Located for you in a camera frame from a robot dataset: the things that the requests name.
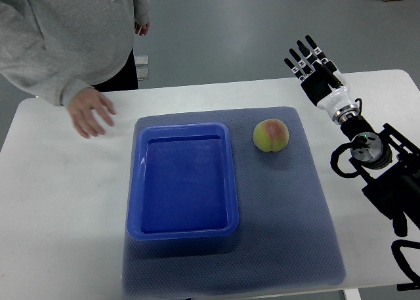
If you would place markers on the person's hand on table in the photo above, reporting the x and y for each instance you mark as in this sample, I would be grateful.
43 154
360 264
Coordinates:
82 110

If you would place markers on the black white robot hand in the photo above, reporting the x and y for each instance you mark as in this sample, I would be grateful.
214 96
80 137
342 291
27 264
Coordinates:
321 80

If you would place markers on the person's far hand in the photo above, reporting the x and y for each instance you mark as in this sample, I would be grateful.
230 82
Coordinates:
141 29

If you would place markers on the green red peach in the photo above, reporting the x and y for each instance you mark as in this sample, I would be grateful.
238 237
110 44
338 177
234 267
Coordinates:
271 135

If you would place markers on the grey sweatshirt sleeve forearm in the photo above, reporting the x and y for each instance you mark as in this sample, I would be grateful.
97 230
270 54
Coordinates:
26 63

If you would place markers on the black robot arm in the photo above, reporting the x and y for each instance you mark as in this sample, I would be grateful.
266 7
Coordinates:
387 161

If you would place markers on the upper clear floor tile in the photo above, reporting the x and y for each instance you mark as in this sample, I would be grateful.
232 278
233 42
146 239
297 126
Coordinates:
141 60

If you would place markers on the grey sweatshirt torso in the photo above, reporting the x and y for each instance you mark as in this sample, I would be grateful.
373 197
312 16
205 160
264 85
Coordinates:
92 38

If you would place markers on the blue plastic tray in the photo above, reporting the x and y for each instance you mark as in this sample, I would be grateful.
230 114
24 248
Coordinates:
182 183

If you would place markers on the grey blue textured mat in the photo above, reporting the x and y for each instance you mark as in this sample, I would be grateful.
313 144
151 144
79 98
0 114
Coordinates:
285 237

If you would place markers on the white table leg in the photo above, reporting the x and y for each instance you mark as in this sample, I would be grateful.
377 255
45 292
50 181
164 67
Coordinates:
352 294

